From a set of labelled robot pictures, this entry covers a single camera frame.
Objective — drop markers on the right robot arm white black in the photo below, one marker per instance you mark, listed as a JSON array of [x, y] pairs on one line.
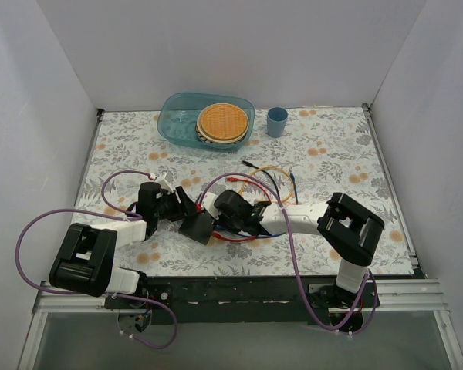
[[352, 230]]

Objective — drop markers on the aluminium frame rail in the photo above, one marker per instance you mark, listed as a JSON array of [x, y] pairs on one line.
[[394, 295]]

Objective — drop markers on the blue plastic cup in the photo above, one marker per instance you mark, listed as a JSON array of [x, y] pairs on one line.
[[276, 121]]

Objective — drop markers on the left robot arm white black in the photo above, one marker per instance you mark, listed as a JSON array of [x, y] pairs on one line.
[[85, 261]]

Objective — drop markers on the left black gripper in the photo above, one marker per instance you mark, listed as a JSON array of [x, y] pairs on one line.
[[181, 206]]

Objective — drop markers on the black network switch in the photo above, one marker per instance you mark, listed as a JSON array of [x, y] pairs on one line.
[[198, 227]]

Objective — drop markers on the woven wicker round plate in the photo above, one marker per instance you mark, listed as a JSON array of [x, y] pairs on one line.
[[222, 123]]

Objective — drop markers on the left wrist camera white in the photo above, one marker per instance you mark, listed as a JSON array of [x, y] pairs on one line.
[[164, 181]]

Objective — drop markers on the teal plastic tub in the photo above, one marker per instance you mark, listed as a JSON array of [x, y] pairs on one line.
[[179, 118]]

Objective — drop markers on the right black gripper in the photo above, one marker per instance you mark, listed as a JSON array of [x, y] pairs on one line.
[[210, 222]]

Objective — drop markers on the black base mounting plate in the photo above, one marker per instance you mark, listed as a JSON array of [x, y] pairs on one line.
[[232, 299]]

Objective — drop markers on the floral table mat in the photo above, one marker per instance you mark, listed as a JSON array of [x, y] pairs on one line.
[[322, 151]]

